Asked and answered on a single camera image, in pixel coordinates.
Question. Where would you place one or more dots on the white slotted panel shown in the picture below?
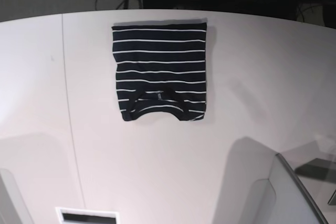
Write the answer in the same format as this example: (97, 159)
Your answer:
(72, 215)

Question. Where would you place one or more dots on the navy white striped t-shirt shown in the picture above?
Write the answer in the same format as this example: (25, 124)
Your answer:
(161, 68)

